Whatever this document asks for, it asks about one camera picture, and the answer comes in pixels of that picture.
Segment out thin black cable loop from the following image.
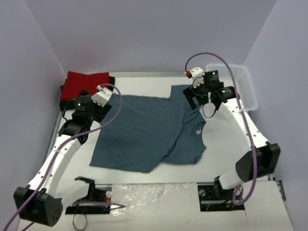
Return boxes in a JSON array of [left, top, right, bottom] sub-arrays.
[[73, 212, 88, 229]]

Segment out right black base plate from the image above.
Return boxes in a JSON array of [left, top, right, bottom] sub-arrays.
[[197, 183, 245, 212]]

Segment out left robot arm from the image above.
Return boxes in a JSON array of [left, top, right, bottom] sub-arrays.
[[13, 92, 112, 227]]

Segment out red folded t shirt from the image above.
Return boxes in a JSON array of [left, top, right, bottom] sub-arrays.
[[60, 70, 110, 102]]

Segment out black folded t shirt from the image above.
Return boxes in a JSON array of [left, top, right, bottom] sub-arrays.
[[59, 76, 116, 112]]

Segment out blue t shirt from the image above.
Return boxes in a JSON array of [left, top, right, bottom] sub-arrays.
[[90, 85, 206, 173]]

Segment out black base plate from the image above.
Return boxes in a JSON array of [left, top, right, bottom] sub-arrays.
[[65, 176, 112, 215], [197, 183, 245, 212]]

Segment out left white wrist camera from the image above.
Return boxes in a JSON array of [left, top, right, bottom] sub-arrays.
[[91, 85, 113, 107]]

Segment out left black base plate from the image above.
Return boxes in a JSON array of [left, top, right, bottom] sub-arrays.
[[65, 176, 112, 215]]

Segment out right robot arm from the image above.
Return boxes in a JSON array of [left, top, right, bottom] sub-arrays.
[[183, 67, 281, 199]]

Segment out white plastic basket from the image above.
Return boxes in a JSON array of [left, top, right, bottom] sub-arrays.
[[205, 64, 258, 111]]

